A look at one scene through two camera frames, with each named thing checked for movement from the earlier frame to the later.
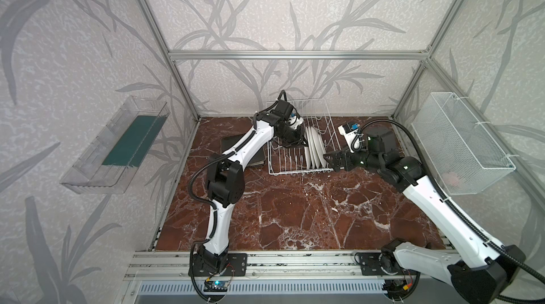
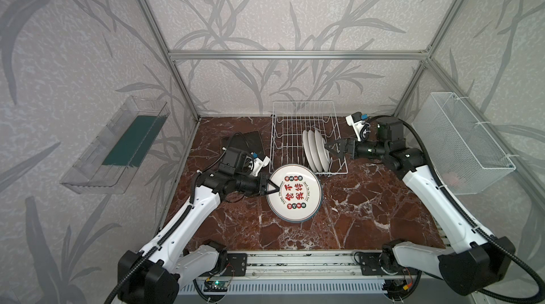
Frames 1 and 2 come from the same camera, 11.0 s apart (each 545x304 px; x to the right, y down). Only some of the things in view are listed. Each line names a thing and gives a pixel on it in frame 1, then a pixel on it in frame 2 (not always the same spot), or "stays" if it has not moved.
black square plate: (258, 159) stays
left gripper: (294, 134) → (259, 183)
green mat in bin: (131, 148) stays
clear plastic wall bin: (108, 165) stays
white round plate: (308, 149) → (300, 193)
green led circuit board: (218, 286) stays
